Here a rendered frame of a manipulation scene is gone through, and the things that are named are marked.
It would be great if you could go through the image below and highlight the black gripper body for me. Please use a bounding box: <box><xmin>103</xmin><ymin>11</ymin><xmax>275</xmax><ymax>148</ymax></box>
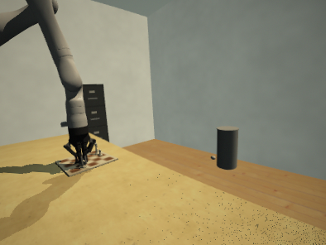
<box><xmin>68</xmin><ymin>126</ymin><xmax>90</xmax><ymax>148</ymax></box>

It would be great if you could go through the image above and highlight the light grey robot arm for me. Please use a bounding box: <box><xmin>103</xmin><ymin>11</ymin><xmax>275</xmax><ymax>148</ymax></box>
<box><xmin>0</xmin><ymin>0</ymin><xmax>88</xmax><ymax>128</ymax></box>

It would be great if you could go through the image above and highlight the brown and cream chessboard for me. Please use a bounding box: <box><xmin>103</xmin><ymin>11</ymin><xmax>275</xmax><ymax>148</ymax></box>
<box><xmin>55</xmin><ymin>150</ymin><xmax>118</xmax><ymax>177</ymax></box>

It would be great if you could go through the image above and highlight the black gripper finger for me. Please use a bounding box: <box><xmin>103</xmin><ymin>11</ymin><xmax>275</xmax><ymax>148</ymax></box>
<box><xmin>81</xmin><ymin>138</ymin><xmax>96</xmax><ymax>164</ymax></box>
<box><xmin>64</xmin><ymin>140</ymin><xmax>84</xmax><ymax>165</ymax></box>

